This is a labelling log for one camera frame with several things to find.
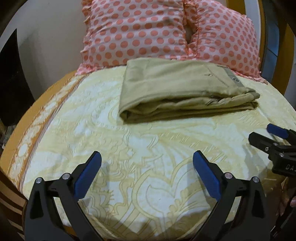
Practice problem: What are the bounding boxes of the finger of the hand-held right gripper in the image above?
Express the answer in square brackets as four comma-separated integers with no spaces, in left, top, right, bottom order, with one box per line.
[248,132,281,153]
[267,123,296,140]

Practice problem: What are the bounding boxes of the large pink polka dot pillow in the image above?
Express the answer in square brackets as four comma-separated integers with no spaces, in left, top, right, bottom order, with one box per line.
[77,0,200,76]

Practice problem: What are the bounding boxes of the khaki pants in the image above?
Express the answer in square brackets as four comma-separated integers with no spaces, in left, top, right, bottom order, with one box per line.
[118,57,261,125]

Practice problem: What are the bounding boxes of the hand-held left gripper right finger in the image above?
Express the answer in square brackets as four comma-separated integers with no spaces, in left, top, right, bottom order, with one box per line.
[192,150,272,241]

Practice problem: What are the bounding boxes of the black furniture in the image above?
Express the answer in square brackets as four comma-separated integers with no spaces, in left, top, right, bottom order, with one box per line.
[0,29,36,127]

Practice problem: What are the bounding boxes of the yellow patterned bedspread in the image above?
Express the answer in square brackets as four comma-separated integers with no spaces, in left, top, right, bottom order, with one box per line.
[0,66,296,241]

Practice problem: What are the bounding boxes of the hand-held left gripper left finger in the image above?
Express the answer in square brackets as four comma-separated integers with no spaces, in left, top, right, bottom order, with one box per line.
[24,151,102,241]

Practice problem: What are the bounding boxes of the person's right hand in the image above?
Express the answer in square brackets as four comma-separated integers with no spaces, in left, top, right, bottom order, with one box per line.
[277,178,296,217]

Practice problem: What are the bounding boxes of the small pink polka dot pillow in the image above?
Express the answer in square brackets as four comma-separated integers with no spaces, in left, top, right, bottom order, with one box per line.
[184,0,267,84]

